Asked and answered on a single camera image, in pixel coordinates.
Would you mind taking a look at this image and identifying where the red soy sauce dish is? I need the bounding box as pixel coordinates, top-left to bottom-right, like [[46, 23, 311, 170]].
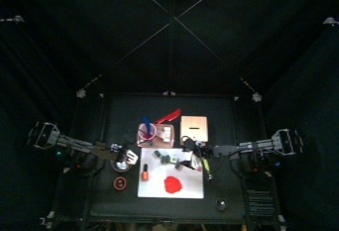
[[112, 176, 130, 191]]

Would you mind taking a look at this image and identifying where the cream wooden block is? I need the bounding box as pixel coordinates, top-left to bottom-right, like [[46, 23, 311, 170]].
[[187, 157, 199, 171]]

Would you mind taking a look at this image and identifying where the light wooden box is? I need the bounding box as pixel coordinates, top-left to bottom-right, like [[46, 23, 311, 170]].
[[179, 115, 210, 145]]

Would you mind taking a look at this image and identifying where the white toy block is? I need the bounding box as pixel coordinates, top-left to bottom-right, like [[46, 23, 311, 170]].
[[162, 129, 175, 144]]

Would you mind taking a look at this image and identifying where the white cutting board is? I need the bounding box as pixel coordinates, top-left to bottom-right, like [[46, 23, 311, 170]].
[[136, 147, 206, 199]]

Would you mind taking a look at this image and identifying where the red toy ketchup splat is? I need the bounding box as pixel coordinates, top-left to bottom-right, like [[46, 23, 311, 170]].
[[163, 175, 185, 194]]

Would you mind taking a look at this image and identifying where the pink plastic cup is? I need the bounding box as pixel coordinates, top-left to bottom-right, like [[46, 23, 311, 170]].
[[138, 123, 159, 142]]

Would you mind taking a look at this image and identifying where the red plastic toy knife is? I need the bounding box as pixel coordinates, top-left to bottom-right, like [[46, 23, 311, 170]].
[[154, 107, 183, 125]]

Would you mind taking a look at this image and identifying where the blue plastic utensil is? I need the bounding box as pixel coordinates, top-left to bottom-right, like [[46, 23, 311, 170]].
[[140, 115, 154, 140]]

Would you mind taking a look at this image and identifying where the small silver metal weight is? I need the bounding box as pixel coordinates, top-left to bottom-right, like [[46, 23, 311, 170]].
[[215, 198, 230, 212]]

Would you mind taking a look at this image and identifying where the printed label sheet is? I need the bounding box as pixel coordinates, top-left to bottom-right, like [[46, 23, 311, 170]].
[[246, 189, 275, 218]]

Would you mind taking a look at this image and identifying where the yellow-green handled toy knife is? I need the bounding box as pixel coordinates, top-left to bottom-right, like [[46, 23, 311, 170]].
[[201, 158, 215, 181]]

